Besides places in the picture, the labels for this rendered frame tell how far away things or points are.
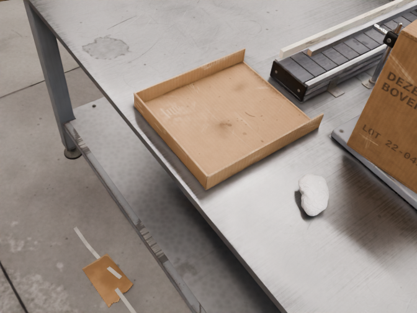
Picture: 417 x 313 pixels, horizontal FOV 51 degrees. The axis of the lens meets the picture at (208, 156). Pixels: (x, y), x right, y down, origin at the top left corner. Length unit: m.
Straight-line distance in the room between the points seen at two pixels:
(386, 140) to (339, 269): 0.25
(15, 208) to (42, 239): 0.19
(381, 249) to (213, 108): 0.43
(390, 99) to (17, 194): 1.48
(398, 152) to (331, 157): 0.13
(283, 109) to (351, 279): 0.39
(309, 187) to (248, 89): 0.30
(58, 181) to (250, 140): 1.16
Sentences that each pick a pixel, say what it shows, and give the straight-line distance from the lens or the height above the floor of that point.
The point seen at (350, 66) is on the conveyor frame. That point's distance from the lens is 1.07.
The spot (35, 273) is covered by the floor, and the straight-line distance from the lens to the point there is 1.70.
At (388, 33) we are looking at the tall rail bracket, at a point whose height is 0.97.
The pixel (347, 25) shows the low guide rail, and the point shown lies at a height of 0.91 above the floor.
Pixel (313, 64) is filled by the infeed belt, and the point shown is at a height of 0.88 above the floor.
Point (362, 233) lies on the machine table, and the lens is 0.82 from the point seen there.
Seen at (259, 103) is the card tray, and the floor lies 0.83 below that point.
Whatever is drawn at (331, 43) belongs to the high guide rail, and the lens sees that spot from 0.97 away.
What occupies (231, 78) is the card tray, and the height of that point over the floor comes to 0.83.
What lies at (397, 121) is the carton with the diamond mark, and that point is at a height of 0.97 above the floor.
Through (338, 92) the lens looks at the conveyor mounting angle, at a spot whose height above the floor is 0.83.
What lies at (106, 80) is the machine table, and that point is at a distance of 1.01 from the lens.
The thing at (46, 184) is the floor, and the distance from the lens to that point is 1.90.
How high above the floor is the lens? 1.48
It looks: 50 degrees down
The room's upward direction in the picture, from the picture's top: 7 degrees clockwise
